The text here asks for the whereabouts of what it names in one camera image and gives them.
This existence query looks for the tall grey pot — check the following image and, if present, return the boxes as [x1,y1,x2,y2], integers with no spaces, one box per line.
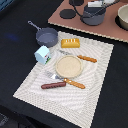
[82,4,106,26]

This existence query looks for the brown toy sausage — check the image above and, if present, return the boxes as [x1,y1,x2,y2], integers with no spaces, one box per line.
[41,82,66,89]

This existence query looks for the woven beige placemat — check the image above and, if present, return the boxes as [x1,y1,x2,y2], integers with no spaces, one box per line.
[14,31,113,128]

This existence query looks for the white and blue toy fish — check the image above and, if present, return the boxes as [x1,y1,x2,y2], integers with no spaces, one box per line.
[87,1,103,7]

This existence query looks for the light blue milk carton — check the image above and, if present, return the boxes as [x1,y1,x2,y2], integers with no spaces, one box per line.
[34,46,51,64]

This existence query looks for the beige bowl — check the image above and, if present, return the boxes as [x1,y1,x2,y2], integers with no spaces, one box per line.
[118,4,128,30]

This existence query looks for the fork with wooden handle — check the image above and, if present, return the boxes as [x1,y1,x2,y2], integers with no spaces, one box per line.
[45,71,85,89]

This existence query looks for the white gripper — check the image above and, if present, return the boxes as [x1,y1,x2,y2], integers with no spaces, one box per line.
[103,0,117,4]

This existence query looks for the yellow toy bread loaf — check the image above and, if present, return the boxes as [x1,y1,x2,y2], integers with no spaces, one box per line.
[61,38,80,48]

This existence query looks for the round beige plate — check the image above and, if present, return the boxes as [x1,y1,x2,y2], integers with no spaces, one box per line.
[55,55,83,78]

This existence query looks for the low grey pot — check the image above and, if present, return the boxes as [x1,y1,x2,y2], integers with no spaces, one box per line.
[29,21,58,48]

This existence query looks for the knife with wooden handle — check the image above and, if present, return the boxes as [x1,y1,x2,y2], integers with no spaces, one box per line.
[58,50,97,63]

